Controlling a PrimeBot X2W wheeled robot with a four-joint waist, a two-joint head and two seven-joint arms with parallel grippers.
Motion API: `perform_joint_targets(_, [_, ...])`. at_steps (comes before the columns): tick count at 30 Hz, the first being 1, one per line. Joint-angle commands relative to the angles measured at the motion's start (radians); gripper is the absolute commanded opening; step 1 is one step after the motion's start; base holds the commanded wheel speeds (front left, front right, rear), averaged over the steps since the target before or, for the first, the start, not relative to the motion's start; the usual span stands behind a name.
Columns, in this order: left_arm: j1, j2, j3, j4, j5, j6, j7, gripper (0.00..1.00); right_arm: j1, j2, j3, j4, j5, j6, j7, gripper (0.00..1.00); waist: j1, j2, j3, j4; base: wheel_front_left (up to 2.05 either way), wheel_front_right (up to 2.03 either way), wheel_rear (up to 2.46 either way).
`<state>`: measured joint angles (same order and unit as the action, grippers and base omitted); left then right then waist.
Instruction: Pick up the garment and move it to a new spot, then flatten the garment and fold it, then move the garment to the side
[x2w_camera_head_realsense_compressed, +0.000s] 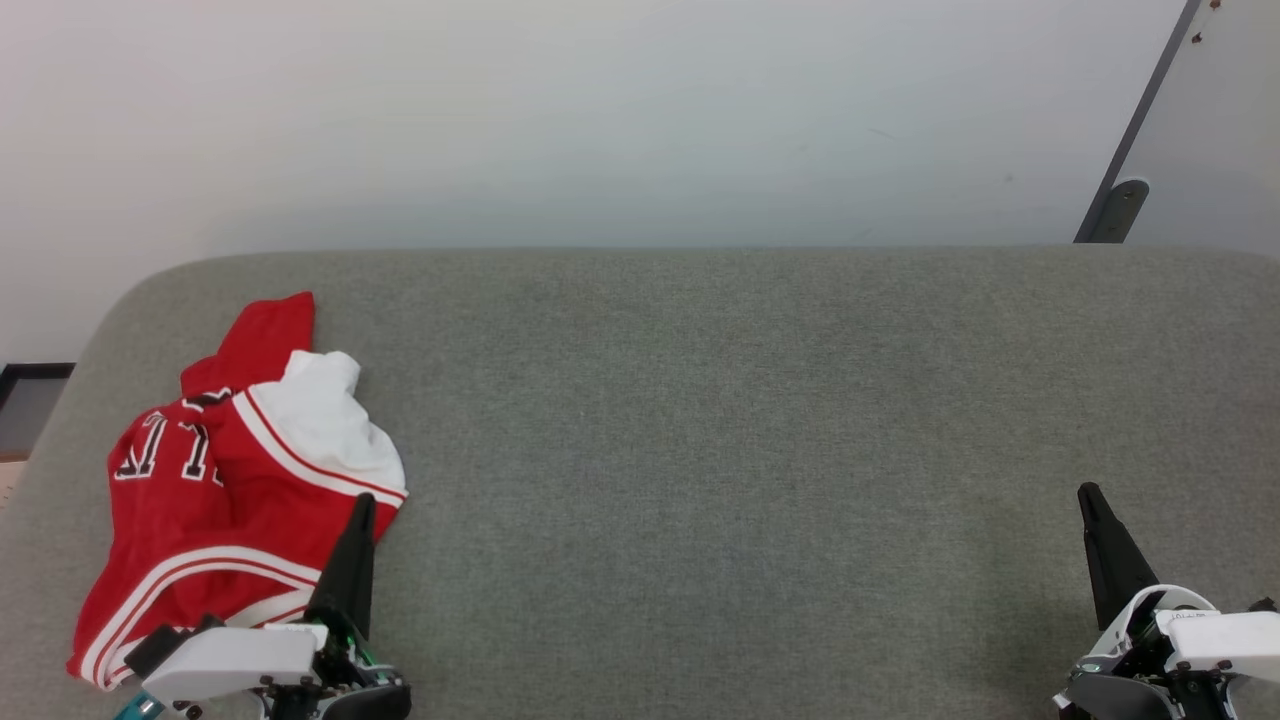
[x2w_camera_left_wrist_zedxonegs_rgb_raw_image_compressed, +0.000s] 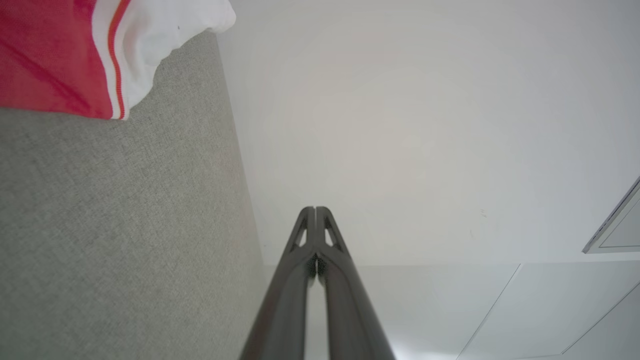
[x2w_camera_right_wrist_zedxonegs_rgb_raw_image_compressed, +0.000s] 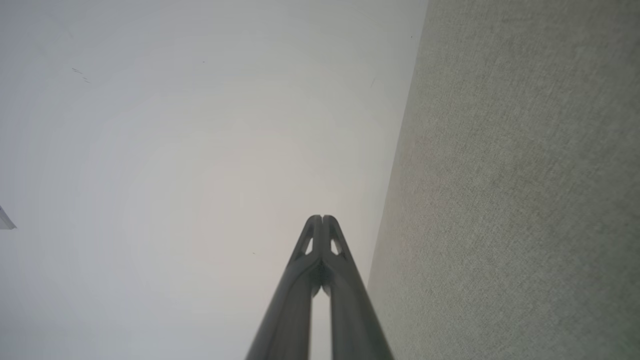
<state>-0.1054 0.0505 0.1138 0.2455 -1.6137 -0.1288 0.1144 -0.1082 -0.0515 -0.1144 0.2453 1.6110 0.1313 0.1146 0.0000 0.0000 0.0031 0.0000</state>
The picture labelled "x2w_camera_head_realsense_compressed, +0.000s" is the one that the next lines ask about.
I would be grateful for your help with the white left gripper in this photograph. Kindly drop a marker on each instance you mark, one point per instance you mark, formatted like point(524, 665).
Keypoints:
point(240, 660)

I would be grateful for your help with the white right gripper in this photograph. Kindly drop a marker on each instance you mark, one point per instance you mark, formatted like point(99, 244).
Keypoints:
point(1220, 640)

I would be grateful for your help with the red white basketball jersey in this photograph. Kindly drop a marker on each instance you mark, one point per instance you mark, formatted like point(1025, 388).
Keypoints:
point(200, 520)

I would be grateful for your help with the black framed board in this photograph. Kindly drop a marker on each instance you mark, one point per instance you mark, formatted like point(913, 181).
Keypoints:
point(30, 405)

